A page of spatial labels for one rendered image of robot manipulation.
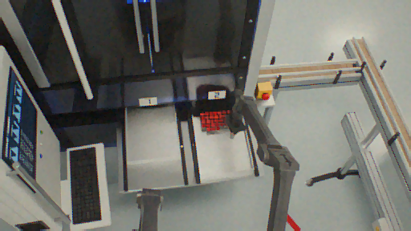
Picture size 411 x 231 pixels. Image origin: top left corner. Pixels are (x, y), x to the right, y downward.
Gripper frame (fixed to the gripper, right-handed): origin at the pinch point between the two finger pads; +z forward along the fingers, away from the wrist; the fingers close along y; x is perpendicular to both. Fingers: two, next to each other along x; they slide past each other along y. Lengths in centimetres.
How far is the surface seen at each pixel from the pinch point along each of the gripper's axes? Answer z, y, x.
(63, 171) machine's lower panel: 66, 47, 90
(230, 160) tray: 10.6, -8.2, 3.8
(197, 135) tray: 10.6, 10.7, 13.3
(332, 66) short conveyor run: 3, 21, -75
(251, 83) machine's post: -11.5, 16.5, -16.3
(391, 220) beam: 42, -65, -76
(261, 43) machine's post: -38.9, 15.9, -16.0
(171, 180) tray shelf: 11.8, -7.3, 34.2
